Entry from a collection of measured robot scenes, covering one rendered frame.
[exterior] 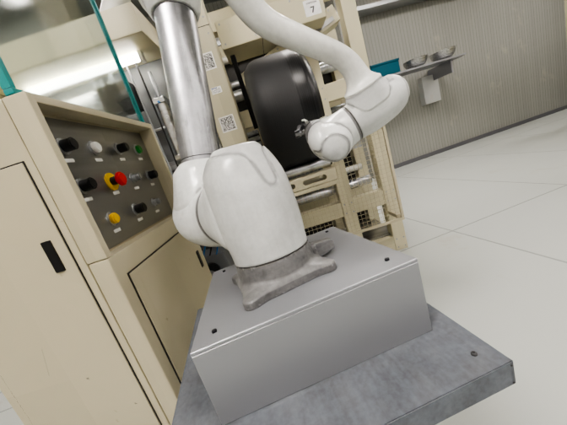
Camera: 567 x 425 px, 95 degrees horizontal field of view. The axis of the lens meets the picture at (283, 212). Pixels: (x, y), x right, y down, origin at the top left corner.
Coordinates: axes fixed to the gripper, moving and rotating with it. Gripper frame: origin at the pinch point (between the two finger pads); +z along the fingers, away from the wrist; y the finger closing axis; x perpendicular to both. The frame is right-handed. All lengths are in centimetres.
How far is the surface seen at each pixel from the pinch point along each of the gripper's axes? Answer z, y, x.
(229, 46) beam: 69, 21, -40
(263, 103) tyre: 13.6, 13.0, -10.8
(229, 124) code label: 32.3, 31.5, -4.9
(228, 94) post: 35.8, 27.5, -17.9
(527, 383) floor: -61, -45, 96
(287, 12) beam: 70, -15, -47
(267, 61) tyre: 26.4, 5.7, -25.2
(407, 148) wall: 404, -258, 188
